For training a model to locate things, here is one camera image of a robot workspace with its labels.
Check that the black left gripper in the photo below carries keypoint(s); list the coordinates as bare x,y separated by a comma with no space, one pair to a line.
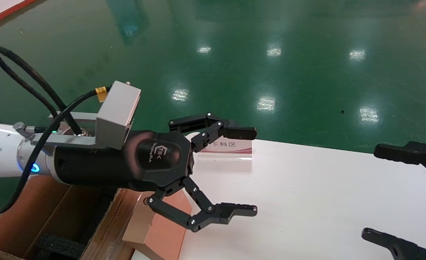
100,166

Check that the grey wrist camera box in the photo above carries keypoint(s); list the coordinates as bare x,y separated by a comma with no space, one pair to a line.
117,115

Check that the large cardboard box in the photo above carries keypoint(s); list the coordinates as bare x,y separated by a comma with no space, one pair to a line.
17,216

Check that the black foam insert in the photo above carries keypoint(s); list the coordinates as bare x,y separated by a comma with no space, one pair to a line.
61,247

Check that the small cardboard box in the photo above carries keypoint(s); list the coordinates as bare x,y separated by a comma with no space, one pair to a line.
162,236

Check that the acrylic sign with red print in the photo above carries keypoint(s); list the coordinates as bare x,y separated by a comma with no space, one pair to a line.
234,148

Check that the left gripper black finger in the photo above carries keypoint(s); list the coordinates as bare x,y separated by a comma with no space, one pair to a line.
212,215
241,133

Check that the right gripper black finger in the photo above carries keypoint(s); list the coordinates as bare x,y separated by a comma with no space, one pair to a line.
400,153
393,242

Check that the silver camera mounting bracket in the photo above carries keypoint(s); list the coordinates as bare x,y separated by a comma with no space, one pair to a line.
79,139

